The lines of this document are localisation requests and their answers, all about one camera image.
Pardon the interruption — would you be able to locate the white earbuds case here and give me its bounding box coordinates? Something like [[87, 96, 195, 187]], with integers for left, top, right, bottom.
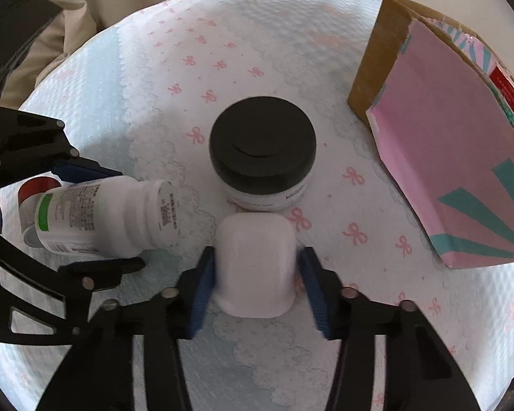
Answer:
[[214, 212, 297, 319]]

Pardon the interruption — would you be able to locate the pink cardboard box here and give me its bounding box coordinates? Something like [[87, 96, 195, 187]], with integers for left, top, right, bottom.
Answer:
[[348, 0, 514, 269]]

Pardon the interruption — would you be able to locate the black-lidded white jar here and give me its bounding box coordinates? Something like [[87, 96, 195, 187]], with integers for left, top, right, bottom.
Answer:
[[209, 97, 317, 212]]

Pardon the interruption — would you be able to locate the red carton box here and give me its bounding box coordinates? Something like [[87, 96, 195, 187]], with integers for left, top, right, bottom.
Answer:
[[489, 65, 514, 114]]

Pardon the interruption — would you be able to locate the white pill bottle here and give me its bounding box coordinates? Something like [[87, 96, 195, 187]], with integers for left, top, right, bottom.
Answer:
[[34, 175, 180, 258]]

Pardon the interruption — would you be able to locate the red-lidded small jar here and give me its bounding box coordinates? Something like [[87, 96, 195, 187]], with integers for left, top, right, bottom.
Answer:
[[17, 176, 61, 249]]

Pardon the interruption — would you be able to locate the blue white patterned tablecloth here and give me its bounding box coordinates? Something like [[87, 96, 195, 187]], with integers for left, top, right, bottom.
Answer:
[[20, 0, 514, 410]]

